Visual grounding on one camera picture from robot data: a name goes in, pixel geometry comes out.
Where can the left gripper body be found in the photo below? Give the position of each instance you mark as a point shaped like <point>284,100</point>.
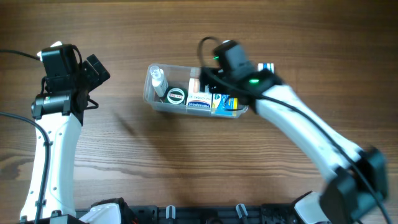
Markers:
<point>88,78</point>

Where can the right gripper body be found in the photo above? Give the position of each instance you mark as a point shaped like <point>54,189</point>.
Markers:
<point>217,78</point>

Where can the blue yellow VapoDrops box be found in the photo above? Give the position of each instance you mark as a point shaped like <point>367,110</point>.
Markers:
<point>224,105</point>

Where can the white Panadol box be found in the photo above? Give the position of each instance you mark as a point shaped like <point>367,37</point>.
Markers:
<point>267,66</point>

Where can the Hansaplast plaster box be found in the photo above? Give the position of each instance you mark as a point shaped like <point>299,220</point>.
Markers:
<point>197,98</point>

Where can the green Zam-Buk ointment box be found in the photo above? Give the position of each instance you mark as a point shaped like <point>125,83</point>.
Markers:
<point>176,96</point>

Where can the white calamine lotion bottle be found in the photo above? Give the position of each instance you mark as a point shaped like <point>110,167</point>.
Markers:
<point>159,81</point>

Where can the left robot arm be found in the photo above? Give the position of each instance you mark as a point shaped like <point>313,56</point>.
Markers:
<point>59,110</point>

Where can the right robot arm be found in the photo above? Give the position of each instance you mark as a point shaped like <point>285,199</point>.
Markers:
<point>356,179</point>

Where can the clear plastic container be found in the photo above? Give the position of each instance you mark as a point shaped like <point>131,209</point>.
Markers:
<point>179,76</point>

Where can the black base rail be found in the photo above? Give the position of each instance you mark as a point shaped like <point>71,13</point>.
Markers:
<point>278,213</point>

